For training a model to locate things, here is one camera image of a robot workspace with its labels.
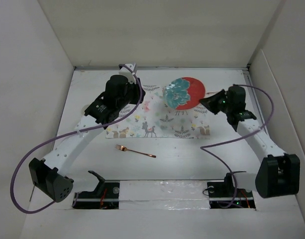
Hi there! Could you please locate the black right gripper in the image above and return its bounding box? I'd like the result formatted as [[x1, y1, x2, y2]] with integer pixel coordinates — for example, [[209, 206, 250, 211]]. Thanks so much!
[[199, 89, 232, 115]]

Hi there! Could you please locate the patterned animal print cloth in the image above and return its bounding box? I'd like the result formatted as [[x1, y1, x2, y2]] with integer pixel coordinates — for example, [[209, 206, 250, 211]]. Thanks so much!
[[105, 85, 210, 139]]

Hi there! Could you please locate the red and teal plate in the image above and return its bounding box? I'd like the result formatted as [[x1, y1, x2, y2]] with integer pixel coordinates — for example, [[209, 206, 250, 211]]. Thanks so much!
[[162, 77, 206, 111]]

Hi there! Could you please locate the yellow translucent mug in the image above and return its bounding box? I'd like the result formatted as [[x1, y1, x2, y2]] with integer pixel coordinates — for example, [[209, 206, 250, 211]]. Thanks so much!
[[81, 105, 89, 115]]

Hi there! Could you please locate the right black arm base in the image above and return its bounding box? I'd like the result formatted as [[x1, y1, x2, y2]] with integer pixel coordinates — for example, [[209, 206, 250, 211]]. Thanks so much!
[[203, 171, 256, 209]]

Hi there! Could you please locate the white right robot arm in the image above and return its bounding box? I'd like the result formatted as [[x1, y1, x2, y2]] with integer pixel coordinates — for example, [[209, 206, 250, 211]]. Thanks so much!
[[200, 85, 300, 198]]

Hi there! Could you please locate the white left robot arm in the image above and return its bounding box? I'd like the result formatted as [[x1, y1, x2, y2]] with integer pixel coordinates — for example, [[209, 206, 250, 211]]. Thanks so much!
[[29, 75, 145, 203]]

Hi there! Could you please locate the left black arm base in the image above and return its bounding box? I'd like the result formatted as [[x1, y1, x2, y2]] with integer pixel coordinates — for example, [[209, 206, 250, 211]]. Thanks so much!
[[72, 170, 120, 210]]

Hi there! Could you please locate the copper fork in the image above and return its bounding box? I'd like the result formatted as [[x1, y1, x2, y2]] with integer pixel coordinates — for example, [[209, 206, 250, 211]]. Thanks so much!
[[115, 144, 157, 158]]

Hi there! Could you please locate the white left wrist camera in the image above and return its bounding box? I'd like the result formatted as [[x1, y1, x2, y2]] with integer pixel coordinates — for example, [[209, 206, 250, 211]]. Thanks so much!
[[118, 63, 137, 84]]

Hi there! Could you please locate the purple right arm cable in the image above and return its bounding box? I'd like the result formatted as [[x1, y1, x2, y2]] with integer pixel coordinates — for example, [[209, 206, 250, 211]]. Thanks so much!
[[200, 84, 276, 208]]

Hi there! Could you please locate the metal table edge rail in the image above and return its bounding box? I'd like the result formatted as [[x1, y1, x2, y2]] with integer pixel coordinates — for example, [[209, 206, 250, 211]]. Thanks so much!
[[74, 66, 249, 71]]

